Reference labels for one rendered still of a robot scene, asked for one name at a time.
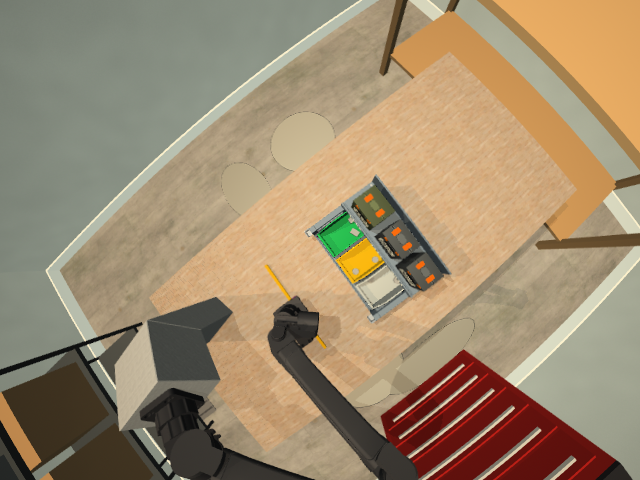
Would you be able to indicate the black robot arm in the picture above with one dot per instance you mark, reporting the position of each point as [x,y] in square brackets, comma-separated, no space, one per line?
[192,454]

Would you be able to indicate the dark green case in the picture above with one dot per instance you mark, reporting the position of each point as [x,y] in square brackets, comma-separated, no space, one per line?
[372,207]

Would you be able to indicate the yellow open bin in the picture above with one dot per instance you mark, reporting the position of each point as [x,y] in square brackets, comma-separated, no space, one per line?
[361,258]

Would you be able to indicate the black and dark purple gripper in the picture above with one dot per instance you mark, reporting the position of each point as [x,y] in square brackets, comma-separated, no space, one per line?
[293,305]

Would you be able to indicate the grey metal shelf rack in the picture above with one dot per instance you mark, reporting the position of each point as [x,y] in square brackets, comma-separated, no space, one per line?
[400,213]

